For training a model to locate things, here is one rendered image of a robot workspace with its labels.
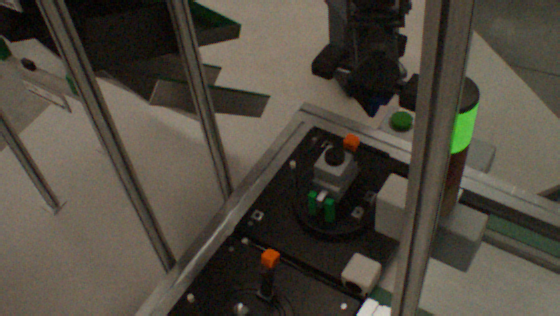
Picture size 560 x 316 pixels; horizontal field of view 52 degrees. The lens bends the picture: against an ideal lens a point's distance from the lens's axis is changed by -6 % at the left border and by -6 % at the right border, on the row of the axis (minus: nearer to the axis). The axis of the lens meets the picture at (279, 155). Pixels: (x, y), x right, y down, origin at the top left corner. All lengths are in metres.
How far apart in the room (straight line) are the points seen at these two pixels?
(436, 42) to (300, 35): 1.03
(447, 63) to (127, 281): 0.79
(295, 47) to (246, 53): 0.11
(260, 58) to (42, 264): 0.66
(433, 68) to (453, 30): 0.04
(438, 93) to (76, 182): 0.92
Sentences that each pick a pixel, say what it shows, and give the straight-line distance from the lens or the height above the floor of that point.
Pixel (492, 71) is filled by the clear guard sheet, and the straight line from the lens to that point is 0.45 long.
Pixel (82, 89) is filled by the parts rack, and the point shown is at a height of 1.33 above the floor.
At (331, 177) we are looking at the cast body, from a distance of 0.89.
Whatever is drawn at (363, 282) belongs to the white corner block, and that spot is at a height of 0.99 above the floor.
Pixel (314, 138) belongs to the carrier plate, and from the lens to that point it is 1.07.
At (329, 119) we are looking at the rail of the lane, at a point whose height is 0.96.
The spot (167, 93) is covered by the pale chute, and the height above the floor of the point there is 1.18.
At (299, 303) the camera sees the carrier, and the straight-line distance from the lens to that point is 0.90.
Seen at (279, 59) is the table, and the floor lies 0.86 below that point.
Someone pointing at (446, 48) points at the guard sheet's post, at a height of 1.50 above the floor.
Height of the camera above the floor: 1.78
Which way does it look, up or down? 50 degrees down
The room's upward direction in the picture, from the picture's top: 8 degrees counter-clockwise
